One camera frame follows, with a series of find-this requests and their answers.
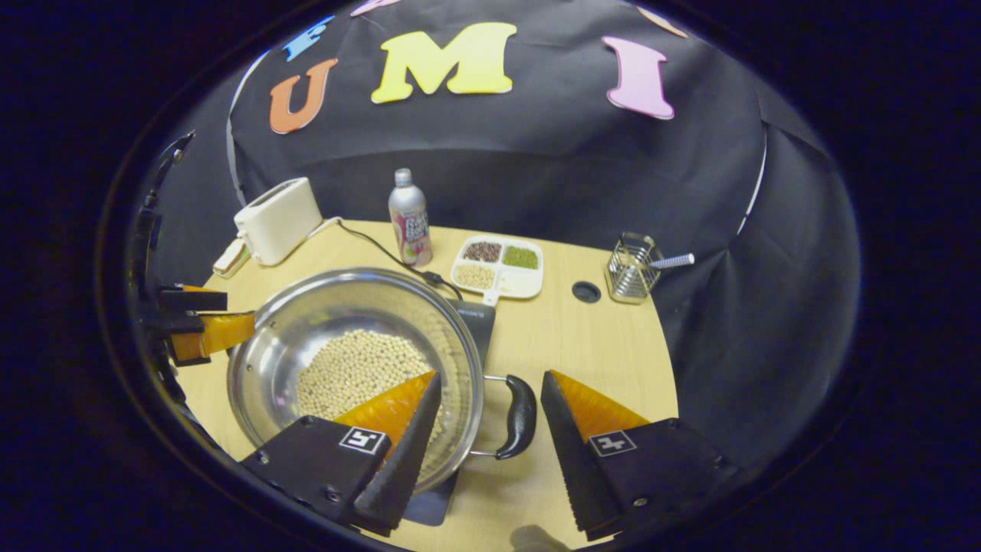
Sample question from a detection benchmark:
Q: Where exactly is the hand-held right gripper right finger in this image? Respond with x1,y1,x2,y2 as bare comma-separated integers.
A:
540,370,740,541

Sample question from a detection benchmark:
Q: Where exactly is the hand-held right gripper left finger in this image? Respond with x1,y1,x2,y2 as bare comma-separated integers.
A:
239,370,444,537

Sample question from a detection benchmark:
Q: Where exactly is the stainless steel pot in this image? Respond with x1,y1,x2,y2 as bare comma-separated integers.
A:
227,267,538,495

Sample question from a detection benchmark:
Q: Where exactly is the black induction cooktop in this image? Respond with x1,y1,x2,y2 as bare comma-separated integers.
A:
402,299,497,527

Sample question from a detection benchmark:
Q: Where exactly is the bread slice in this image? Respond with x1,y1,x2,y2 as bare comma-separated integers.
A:
212,236,251,279

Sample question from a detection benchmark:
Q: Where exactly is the pile of soybeans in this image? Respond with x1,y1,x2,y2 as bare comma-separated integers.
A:
295,330,434,421

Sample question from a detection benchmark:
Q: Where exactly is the white toaster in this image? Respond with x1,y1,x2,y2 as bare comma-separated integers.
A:
234,177,323,267

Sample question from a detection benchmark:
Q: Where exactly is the white divided tray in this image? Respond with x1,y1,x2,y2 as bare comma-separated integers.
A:
449,235,545,307

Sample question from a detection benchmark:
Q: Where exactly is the small soybean portion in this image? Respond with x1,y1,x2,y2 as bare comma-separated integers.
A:
454,264,496,290

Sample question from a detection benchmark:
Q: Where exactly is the silver drink bottle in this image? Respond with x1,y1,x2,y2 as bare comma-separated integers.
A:
388,168,433,268

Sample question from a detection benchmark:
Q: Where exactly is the black backdrop cloth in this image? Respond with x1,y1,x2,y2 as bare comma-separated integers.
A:
146,0,861,468

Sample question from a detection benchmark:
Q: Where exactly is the metal wire rack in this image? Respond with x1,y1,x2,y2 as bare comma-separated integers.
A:
605,232,664,305

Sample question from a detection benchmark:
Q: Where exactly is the black power cable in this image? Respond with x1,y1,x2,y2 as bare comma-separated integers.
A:
335,218,464,301

